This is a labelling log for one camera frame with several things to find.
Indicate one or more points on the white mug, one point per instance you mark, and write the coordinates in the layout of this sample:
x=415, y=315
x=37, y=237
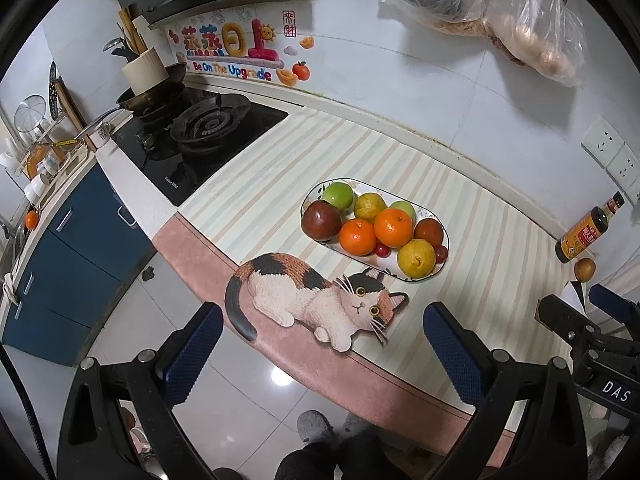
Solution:
x=102, y=136

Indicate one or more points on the dish rack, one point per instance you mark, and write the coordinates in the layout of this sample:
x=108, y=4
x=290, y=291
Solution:
x=45, y=155

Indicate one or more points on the striped table mat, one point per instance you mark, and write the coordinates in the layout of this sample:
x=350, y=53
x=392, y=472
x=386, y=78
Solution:
x=280, y=160

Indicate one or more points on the yellow orange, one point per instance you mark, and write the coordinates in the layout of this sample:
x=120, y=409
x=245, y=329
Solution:
x=370, y=204

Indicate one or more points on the wooden cutting board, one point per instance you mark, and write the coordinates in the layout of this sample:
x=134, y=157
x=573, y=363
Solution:
x=72, y=107

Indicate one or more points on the green apple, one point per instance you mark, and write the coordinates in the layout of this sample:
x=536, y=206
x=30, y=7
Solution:
x=337, y=194
x=404, y=207

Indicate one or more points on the orange tangerine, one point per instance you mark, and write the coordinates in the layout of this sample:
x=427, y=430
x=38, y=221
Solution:
x=393, y=227
x=357, y=236

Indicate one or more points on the colourful wall sticker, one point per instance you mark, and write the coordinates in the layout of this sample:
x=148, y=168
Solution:
x=240, y=52

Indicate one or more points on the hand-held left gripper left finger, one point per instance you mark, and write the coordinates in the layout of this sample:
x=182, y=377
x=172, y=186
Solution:
x=195, y=355

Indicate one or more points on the small black object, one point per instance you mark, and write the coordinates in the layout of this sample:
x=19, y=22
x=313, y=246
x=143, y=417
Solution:
x=147, y=274

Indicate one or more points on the dark wok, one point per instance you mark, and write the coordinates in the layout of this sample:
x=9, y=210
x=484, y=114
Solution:
x=155, y=90

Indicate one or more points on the black gas stove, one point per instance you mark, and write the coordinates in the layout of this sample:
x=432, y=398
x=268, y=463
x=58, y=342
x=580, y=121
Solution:
x=165, y=170

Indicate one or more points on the floral oval plate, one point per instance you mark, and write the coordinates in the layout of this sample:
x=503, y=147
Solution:
x=387, y=271

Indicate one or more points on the blue cabinet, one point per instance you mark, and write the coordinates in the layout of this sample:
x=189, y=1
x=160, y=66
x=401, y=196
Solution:
x=75, y=260

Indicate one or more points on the white wall socket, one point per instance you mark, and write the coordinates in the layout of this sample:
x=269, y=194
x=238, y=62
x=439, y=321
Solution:
x=602, y=141
x=625, y=167

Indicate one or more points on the plastic bag with pale contents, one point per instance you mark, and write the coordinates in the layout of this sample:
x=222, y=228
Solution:
x=535, y=35

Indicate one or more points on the cat-shaped mat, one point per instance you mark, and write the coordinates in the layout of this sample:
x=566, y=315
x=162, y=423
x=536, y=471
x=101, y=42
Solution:
x=300, y=300

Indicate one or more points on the small brown fruit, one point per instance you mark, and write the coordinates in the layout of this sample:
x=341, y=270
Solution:
x=584, y=270

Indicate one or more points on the wooden spatula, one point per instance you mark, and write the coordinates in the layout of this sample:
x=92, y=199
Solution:
x=132, y=30

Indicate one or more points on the red cherry tomato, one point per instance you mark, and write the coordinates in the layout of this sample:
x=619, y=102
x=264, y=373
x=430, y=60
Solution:
x=383, y=250
x=441, y=254

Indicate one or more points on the grey slipper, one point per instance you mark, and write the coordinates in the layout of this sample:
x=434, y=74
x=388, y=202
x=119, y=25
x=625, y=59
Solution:
x=357, y=424
x=315, y=425

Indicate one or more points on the yellow lemon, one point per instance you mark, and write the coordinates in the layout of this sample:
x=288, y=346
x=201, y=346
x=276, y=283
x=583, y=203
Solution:
x=416, y=257

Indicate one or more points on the dark sauce bottle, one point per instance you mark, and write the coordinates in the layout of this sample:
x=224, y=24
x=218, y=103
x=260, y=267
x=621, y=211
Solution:
x=580, y=237

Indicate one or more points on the person's dark pants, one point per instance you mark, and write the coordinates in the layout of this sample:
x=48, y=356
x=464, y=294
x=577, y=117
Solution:
x=350, y=460

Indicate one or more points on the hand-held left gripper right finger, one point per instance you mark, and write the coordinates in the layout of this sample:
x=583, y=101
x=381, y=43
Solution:
x=450, y=360

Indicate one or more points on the beige ribbed utensil holder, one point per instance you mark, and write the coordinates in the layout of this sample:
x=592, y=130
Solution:
x=145, y=67

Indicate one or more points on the small orange ornament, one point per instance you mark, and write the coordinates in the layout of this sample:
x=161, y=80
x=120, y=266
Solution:
x=31, y=219

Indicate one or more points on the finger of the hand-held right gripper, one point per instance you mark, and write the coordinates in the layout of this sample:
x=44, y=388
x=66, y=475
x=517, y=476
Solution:
x=560, y=315
x=612, y=305

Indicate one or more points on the metal strainer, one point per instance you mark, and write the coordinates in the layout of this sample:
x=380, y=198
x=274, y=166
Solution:
x=30, y=112

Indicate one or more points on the dark red apple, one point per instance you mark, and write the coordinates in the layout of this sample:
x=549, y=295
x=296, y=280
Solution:
x=320, y=220
x=430, y=232

